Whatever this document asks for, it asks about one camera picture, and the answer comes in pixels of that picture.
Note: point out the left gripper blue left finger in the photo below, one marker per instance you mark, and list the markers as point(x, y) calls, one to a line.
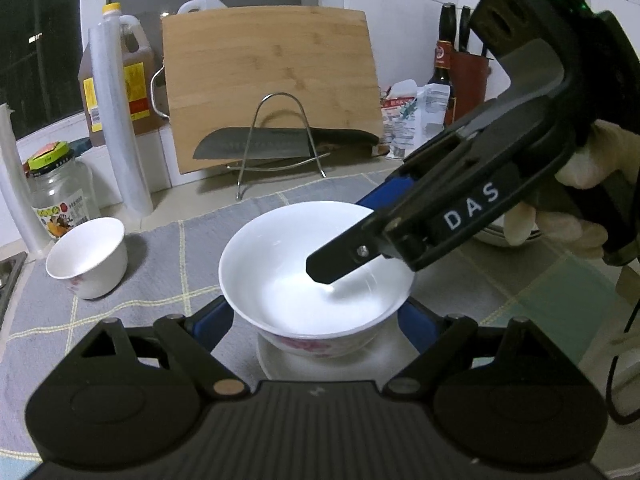
point(211, 323)

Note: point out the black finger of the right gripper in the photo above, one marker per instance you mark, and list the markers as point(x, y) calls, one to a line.
point(351, 250)

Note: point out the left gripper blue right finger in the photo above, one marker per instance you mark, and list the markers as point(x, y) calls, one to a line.
point(420, 325)

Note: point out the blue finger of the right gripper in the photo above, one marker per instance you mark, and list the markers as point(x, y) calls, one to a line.
point(388, 192)

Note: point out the small white plate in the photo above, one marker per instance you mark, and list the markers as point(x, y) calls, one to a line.
point(379, 361)

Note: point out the stack of white plates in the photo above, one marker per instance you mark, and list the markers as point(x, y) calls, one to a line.
point(493, 235)

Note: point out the black kitchen knife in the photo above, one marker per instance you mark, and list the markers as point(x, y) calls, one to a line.
point(272, 143)

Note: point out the white gloved right hand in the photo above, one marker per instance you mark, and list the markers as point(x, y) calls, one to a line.
point(610, 149)

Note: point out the white seasoning bag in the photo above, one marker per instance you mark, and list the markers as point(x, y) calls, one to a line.
point(412, 115)

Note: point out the red knife block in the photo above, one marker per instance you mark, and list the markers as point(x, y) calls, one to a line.
point(467, 73)

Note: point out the dark sauce bottle red label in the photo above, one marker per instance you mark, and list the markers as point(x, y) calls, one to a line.
point(442, 76)

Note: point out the left plastic wrap roll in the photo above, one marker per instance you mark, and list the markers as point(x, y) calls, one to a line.
point(15, 191)

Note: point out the bamboo cutting board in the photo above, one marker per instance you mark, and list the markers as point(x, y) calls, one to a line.
point(274, 65)

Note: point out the glass jar green lid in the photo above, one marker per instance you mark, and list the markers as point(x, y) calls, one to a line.
point(61, 189)

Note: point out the steel sink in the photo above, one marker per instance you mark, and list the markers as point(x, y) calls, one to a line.
point(10, 270)

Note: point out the clear jug yellow cap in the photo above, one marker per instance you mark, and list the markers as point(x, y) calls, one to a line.
point(200, 5)

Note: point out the dark oil jug yellow cap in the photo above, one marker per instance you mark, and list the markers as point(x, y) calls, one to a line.
point(139, 66)

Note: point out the tall plastic wrap roll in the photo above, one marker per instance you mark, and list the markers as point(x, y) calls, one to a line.
point(105, 42)

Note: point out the metal wire rack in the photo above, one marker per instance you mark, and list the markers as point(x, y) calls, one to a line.
point(278, 162)

